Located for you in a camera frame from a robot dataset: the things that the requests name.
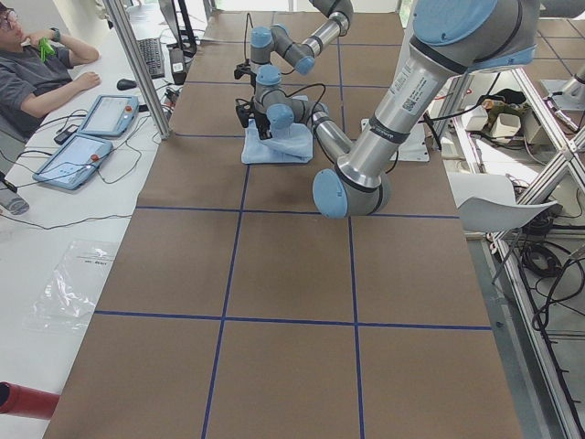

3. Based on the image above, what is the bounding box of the light blue striped shirt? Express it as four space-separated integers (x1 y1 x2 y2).
241 95 314 165

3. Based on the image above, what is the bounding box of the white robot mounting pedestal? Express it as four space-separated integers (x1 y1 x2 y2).
349 1 454 174

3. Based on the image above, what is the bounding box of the upper blue teach pendant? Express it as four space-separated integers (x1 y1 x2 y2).
78 95 139 138

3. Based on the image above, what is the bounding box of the aluminium frame post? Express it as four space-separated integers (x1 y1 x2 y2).
103 0 171 140

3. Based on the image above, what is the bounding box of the seated person in grey shirt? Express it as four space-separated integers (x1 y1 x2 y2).
1 5 101 142

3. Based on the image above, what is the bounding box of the lower blue teach pendant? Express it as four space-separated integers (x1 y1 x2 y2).
32 134 113 190

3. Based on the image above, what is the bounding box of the green object in hand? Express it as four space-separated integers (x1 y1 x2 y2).
38 37 56 63

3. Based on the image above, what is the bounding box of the black computer mouse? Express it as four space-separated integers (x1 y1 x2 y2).
116 79 137 91

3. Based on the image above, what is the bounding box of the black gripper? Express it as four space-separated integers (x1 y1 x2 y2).
254 112 272 140

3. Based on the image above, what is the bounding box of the red cylinder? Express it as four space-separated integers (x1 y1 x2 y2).
1 381 60 420

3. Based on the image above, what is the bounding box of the black keyboard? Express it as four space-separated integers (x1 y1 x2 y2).
137 37 165 79

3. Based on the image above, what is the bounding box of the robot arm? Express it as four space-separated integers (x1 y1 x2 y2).
246 0 354 75
250 1 540 219

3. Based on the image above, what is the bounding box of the blue teach pendant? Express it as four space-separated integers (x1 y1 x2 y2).
78 95 139 138
32 134 113 190

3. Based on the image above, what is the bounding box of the clear plastic bag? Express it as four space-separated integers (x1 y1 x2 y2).
23 240 120 336

